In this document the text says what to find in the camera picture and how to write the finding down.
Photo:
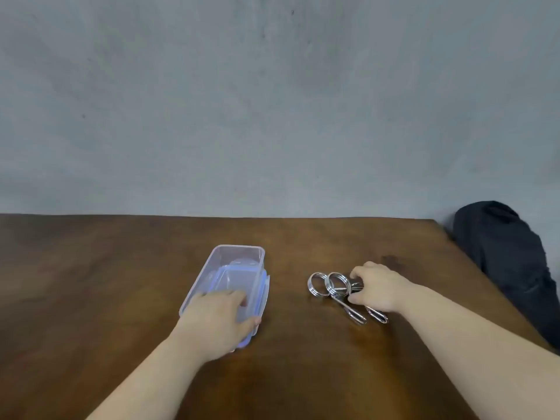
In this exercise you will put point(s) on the person's right hand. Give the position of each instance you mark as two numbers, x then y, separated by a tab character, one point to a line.
380	288

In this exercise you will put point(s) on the person's left hand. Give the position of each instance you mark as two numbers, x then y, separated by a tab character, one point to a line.
214	328

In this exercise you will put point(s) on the person's right thumb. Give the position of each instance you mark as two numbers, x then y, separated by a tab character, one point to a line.
358	296

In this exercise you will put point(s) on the person's left thumb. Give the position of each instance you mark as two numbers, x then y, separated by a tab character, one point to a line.
251	323

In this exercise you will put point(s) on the metal spring collar clamp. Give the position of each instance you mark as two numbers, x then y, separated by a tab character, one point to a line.
337	283
318	285

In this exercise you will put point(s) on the clear plastic storage container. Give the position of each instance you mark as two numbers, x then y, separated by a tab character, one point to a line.
227	275

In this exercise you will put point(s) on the person's left forearm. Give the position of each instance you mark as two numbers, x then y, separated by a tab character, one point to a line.
153	380

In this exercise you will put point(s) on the person's right forearm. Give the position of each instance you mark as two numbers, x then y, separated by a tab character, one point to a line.
472	349

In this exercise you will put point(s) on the clear lid with blue seal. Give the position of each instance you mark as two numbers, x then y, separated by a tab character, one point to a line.
261	297

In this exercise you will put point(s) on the black fabric bag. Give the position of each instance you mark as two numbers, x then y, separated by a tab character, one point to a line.
507	262

